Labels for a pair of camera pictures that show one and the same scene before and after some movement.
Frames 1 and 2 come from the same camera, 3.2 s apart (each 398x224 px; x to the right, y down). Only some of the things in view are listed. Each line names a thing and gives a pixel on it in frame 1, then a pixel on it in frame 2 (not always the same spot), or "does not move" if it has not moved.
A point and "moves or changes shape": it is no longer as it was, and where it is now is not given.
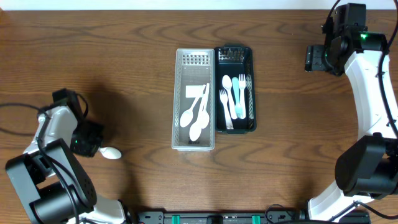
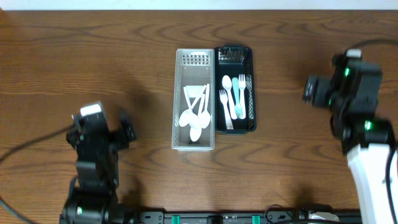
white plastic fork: x=238 y=106 does not move
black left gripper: x=92 y=144 → x=111 y=137
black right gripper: x=312 y=58 → x=315 y=91
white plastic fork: x=242 y=111 does not move
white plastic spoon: x=110 y=152 moves or changes shape
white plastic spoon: x=187 y=116 does not move
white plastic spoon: x=227 y=84 does not move
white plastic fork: x=224 y=99 does not move
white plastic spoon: x=205 y=120 does not move
